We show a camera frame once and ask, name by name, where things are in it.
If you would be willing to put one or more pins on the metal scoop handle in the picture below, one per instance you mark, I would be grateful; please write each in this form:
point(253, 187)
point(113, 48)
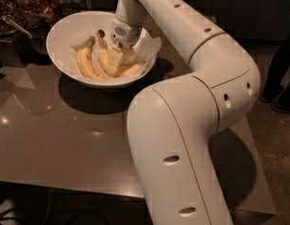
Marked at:
point(9, 20)

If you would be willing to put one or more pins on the white ceramic bowl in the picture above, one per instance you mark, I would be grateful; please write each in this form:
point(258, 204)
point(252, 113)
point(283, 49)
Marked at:
point(75, 31)

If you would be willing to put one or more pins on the glass jar with snacks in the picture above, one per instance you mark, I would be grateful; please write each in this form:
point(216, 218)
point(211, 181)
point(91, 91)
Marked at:
point(45, 9)

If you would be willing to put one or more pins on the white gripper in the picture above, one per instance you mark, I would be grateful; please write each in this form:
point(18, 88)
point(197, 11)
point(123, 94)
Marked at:
point(127, 34)

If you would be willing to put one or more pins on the white paper liner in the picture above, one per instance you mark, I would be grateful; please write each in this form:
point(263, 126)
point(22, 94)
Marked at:
point(143, 51)

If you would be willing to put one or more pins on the clear jar with nuts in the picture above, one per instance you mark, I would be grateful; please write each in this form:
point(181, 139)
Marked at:
point(12, 10)

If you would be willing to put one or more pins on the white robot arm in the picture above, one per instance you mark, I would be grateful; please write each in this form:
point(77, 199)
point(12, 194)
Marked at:
point(170, 123)

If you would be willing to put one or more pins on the yellow banana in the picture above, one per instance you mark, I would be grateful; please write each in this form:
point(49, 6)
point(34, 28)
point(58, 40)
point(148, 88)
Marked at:
point(126, 68)
point(84, 60)

